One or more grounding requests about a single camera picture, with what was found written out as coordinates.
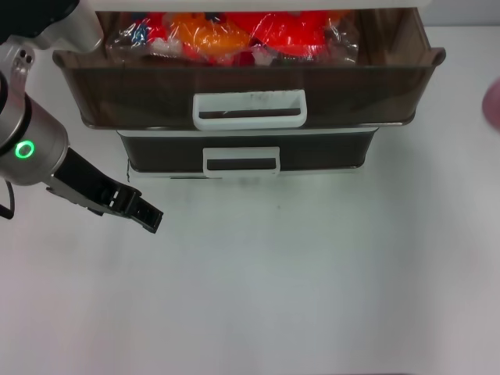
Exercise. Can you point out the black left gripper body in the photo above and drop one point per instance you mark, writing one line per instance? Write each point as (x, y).
(90, 183)

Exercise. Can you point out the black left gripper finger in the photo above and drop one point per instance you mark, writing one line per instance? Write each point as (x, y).
(148, 208)
(144, 221)

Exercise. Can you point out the brown drawer with snack bags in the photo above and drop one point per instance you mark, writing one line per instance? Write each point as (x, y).
(351, 97)

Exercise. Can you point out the pink peach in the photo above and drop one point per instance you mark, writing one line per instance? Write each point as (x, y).
(493, 103)

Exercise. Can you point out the brown drawer above cabinet base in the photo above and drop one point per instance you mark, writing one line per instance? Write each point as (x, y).
(320, 150)

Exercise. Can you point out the clear bag with blue print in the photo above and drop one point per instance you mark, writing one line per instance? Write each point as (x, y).
(134, 37)

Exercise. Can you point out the orange snack bag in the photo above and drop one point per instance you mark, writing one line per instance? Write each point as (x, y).
(211, 35)

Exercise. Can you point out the red snack bag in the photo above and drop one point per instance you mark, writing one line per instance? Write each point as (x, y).
(289, 33)

